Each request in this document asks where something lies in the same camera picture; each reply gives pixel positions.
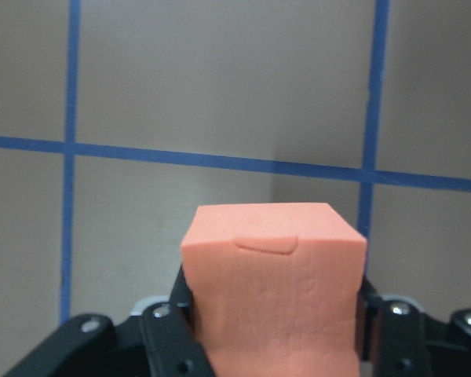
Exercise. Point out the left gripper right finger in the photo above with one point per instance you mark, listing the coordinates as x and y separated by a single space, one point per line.
397 337

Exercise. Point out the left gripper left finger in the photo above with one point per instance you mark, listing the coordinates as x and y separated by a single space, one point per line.
159 341

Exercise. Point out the orange foam cube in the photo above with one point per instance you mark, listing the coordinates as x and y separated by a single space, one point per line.
274 287

